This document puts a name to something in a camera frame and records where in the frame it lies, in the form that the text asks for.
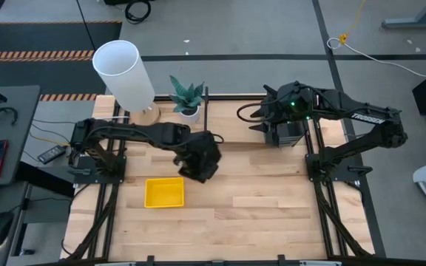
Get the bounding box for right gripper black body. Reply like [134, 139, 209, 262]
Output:
[263, 81, 314, 125]

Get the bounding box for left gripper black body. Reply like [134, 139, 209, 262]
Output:
[182, 132, 223, 164]

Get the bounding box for green plant in white pot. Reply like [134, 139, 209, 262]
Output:
[168, 75, 206, 125]

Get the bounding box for yellow slotted plastic basket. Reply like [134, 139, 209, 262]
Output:
[144, 177, 186, 209]

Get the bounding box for white cylinder lamp wooden base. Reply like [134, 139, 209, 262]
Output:
[92, 39, 161, 126]

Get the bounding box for black table edge bar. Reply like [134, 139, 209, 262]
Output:
[94, 253, 343, 266]

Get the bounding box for grey desk leg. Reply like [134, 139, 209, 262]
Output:
[381, 0, 426, 30]

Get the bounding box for black remote control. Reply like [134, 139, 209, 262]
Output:
[36, 144, 67, 165]

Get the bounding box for grey office desk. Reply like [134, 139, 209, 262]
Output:
[0, 85, 42, 266]

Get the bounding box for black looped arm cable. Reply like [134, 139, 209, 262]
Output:
[236, 102, 270, 124]

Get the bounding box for yellow floor cable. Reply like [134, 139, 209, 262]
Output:
[338, 0, 368, 46]

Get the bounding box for white floor cable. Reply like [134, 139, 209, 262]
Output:
[326, 36, 426, 78]

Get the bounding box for black aluminium frame rails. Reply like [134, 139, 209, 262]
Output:
[301, 117, 371, 259]
[61, 103, 129, 260]

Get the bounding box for coiled black cable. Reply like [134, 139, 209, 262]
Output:
[124, 0, 152, 25]

